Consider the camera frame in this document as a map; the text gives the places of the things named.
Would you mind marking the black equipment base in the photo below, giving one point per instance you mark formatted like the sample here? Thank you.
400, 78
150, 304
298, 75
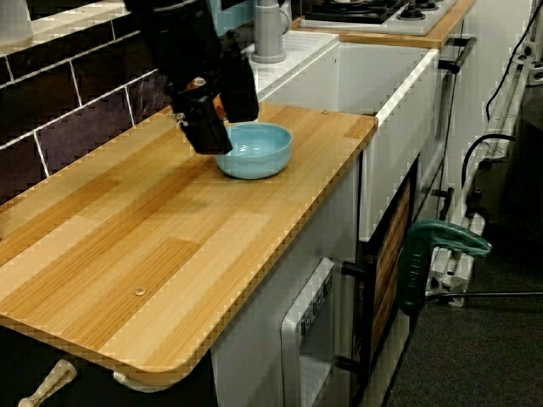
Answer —
517, 191

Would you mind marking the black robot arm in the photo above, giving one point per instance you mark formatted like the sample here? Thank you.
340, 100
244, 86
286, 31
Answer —
169, 21

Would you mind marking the light blue bowl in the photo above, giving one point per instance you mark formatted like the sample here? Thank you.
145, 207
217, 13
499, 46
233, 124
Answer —
263, 161

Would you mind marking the grey toy faucet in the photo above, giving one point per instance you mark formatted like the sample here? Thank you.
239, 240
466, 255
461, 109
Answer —
267, 38

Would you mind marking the green clamp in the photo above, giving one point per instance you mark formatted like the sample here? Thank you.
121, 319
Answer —
413, 271

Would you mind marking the wood print oven door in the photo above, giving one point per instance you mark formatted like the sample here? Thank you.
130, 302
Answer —
390, 263

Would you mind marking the aluminium frame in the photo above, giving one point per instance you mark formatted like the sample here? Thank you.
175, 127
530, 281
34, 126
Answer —
451, 263

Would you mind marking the toy stove top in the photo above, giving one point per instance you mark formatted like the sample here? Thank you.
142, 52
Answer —
407, 25

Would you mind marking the white toy sink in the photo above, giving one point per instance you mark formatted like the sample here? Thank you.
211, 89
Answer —
360, 76

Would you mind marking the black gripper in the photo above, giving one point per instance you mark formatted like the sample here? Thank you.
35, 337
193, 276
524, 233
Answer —
191, 72

